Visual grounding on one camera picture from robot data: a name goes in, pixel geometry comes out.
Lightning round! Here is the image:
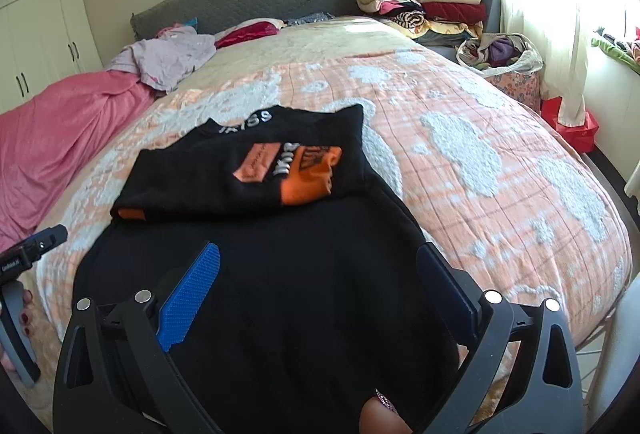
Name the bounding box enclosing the pile of folded clothes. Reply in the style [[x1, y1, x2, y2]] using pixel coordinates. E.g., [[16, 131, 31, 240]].
[[356, 0, 501, 51]]

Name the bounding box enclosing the pink blanket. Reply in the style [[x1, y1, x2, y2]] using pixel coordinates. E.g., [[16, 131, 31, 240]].
[[0, 71, 156, 250]]

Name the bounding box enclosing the orange white fleece blanket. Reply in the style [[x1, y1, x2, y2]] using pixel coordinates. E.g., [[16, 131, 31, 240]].
[[29, 15, 634, 430]]

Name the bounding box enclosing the dark red pillow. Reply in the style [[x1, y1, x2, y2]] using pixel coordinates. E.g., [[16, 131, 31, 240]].
[[216, 22, 280, 49]]

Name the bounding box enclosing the left hand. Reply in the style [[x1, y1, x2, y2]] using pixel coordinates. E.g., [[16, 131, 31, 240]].
[[0, 289, 34, 372]]

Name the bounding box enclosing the lilac crumpled garment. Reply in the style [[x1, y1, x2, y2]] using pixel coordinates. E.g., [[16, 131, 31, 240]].
[[105, 25, 216, 94]]

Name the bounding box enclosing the green floral fabric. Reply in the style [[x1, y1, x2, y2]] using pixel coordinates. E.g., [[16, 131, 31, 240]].
[[591, 27, 640, 74]]

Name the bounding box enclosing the right hand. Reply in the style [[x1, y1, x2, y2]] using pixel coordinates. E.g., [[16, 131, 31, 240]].
[[359, 390, 411, 434]]

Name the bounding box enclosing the red box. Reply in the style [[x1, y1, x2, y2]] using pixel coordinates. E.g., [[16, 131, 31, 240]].
[[541, 97, 600, 153]]

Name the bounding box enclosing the black orange sweatshirt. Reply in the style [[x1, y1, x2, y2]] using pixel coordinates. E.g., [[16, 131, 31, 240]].
[[74, 105, 459, 433]]

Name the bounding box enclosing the bag of clothes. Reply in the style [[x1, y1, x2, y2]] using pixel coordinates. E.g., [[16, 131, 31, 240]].
[[456, 33, 544, 78]]

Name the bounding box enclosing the white wardrobe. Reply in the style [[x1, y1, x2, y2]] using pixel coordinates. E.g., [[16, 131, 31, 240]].
[[0, 0, 102, 112]]

